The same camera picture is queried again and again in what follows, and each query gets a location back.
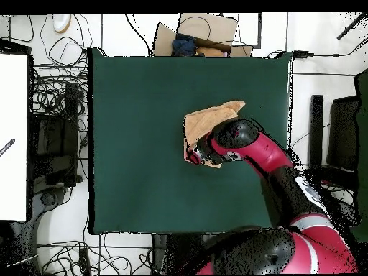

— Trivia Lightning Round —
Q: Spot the tan terry towel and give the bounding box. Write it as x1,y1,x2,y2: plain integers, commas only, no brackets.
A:
183,99,247,169

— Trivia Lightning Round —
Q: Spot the dark green table cloth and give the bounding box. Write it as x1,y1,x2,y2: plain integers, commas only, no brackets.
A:
87,47,294,236

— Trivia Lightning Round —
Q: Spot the orange garment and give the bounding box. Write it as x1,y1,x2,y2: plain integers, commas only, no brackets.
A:
195,46,226,58

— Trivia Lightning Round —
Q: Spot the dark blue garment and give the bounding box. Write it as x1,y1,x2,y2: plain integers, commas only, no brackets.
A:
171,33,198,58

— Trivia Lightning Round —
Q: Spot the black equipment stand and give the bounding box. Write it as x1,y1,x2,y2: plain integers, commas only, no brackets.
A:
29,81,84,188

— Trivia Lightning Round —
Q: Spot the black upright bar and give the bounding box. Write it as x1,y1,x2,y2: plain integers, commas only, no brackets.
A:
308,94,325,170

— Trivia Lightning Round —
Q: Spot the brown cardboard box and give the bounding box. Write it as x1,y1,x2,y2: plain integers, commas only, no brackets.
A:
152,12,254,58

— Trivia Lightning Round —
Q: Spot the black power strip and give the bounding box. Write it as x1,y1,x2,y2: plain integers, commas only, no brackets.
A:
78,247,92,275

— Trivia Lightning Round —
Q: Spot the black monitor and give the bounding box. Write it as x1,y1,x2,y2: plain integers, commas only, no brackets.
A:
327,96,360,173

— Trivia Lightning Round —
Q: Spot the green chair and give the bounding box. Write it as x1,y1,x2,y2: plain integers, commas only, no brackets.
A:
340,68,368,242

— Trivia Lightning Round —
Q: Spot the black marker pen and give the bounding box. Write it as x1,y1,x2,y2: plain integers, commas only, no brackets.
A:
0,138,16,157

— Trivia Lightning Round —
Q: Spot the white shoe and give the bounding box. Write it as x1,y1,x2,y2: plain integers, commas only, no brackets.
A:
52,14,72,33

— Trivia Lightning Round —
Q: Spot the black tripod leg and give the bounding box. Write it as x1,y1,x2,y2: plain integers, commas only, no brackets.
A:
336,12,368,40

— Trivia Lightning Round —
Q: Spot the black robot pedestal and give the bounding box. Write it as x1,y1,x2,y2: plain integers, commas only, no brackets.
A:
151,233,208,274

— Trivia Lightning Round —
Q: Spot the black cable over cardboard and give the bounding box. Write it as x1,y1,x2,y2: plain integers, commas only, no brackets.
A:
176,15,212,40

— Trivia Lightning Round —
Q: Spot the black cable tangle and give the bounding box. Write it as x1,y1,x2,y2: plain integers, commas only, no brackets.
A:
29,64,88,116

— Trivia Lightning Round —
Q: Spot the looped black cable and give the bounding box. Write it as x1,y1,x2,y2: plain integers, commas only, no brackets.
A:
40,14,94,67

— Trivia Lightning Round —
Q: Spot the white board with black frame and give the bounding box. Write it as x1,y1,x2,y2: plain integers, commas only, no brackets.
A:
0,38,34,222

